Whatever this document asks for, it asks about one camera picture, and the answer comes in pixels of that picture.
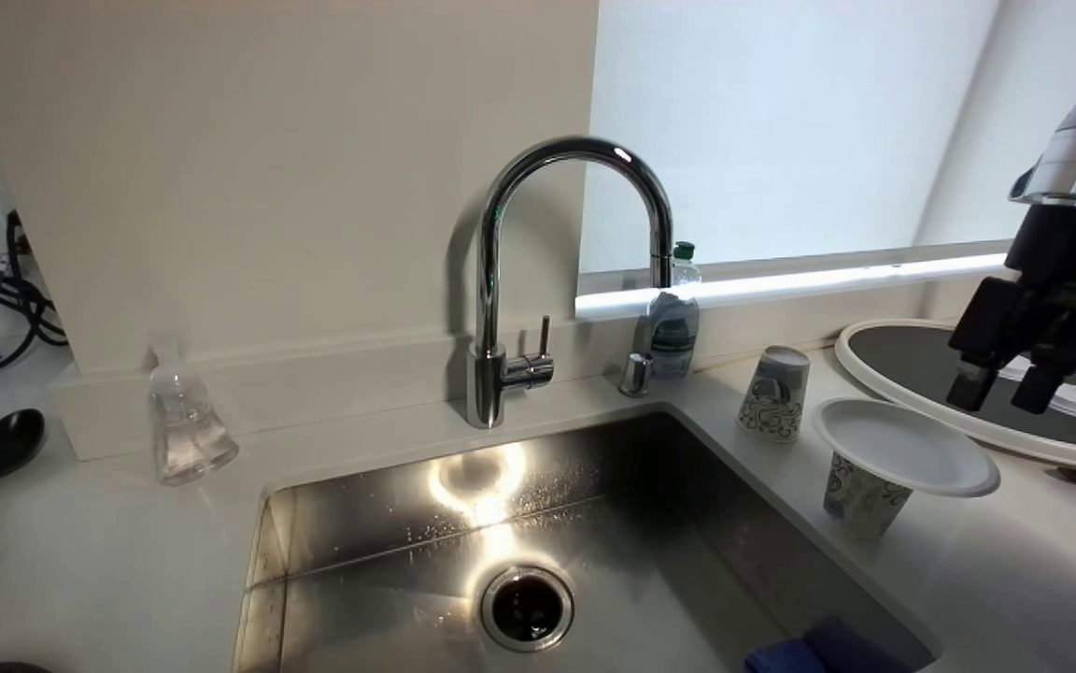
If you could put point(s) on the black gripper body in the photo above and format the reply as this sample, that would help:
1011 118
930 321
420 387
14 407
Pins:
1048 300

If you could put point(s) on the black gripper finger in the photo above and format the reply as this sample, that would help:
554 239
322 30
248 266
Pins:
971 377
1043 390

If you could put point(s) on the white round plate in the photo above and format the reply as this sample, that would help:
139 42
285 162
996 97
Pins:
905 447

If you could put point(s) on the inverted printed paper cup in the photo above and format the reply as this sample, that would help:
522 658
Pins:
771 392

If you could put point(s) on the small chrome counter knob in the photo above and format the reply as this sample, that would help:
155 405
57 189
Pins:
632 375

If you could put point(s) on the round dark tray white rim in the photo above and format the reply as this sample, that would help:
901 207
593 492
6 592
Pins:
900 357

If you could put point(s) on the plastic bottle green cap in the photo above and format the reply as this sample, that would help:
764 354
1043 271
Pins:
676 331

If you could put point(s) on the blue sponge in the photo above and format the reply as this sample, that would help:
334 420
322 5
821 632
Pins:
831 649

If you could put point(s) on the chrome gooseneck faucet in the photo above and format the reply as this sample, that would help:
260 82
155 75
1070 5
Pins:
483 286

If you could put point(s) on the sink drain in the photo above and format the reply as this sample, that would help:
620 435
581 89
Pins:
524 607

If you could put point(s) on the stainless steel sink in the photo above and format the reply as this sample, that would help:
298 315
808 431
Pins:
438 562

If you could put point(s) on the clear plastic spray bottle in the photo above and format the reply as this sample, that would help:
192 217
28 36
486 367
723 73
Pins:
190 431

